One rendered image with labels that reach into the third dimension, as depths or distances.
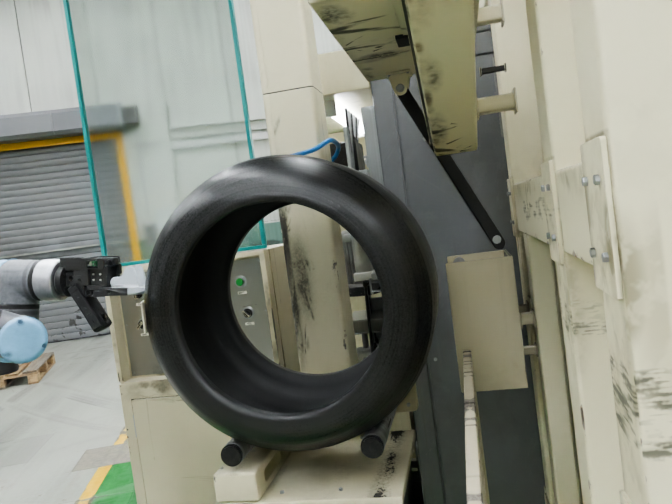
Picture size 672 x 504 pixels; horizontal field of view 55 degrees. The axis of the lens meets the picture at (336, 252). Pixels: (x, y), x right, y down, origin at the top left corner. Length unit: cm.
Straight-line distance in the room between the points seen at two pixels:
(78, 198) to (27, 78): 196
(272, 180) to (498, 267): 56
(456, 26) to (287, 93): 68
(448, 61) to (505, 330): 65
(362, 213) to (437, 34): 33
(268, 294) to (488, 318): 75
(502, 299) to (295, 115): 65
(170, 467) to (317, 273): 93
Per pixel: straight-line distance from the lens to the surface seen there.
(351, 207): 114
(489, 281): 147
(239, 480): 134
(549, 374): 153
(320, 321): 159
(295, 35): 162
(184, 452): 219
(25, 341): 139
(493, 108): 135
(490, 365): 150
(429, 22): 100
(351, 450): 153
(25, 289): 152
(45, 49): 1120
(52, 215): 1082
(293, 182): 117
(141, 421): 221
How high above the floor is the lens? 133
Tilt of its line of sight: 3 degrees down
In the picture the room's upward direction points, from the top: 8 degrees counter-clockwise
